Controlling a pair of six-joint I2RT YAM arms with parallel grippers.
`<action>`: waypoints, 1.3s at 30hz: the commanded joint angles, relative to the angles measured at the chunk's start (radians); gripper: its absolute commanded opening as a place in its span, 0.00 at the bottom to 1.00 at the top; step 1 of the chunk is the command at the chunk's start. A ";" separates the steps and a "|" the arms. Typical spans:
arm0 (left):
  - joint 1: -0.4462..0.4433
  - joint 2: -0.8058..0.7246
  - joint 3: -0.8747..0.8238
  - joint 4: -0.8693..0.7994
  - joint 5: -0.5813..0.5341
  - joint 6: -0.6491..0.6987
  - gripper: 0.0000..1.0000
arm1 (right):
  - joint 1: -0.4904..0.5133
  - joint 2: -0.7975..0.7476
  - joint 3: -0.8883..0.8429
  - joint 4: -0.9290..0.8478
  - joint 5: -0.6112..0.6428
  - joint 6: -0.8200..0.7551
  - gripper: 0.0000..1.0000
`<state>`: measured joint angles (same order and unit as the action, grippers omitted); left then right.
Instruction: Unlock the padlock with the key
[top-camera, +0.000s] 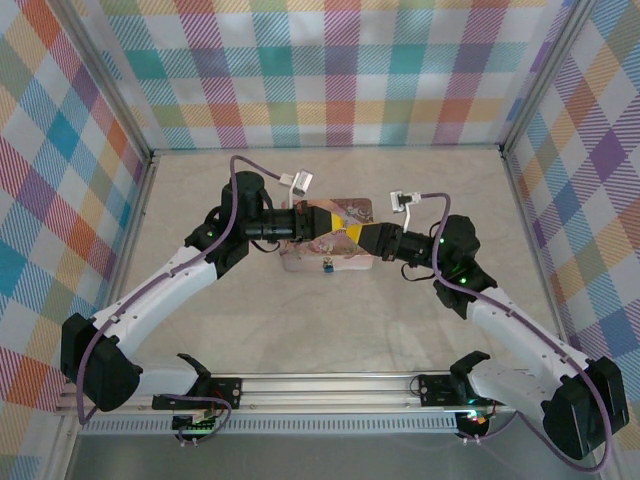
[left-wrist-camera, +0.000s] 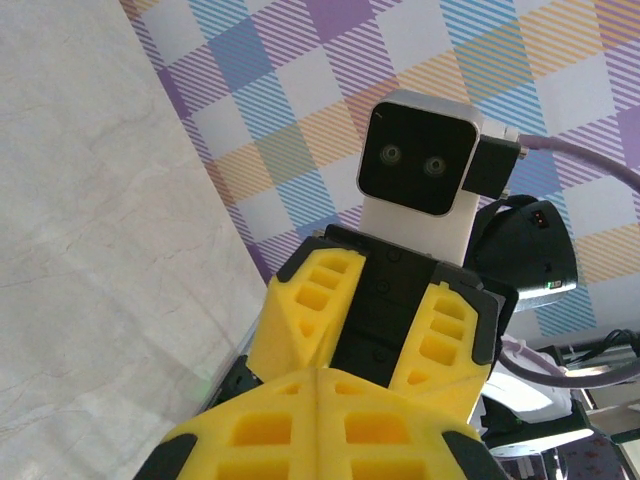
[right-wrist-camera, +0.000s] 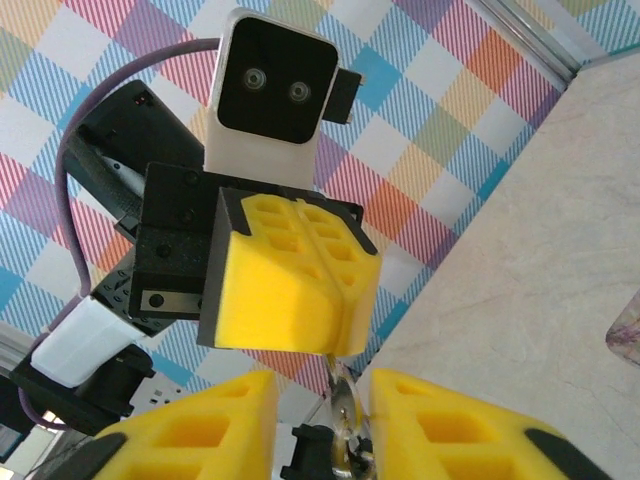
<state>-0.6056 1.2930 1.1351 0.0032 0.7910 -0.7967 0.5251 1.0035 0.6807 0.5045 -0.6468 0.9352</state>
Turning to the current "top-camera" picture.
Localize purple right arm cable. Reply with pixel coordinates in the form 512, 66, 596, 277
421, 191, 615, 474

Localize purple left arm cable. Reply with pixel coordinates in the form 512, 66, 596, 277
73, 155, 282, 447

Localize aluminium side frame rail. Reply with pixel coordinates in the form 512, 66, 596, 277
42, 152, 162, 480
498, 148, 577, 354

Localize pink illustrated tin box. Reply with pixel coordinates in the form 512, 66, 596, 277
278, 196, 376, 275

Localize aluminium frame post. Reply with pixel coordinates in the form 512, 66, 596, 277
496, 0, 607, 157
52, 0, 157, 161

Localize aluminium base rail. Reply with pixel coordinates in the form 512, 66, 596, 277
53, 370, 522, 417

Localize slotted grey cable duct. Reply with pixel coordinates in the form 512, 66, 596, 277
78, 416, 460, 438

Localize orange circuit board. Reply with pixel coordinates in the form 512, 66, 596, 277
456, 408, 497, 429

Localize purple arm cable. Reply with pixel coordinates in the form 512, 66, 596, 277
73, 155, 282, 447
421, 191, 615, 474

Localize green circuit board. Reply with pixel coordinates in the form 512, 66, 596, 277
170, 412, 224, 436

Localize aluminium back frame rail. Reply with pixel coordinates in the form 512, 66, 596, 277
148, 143, 504, 156

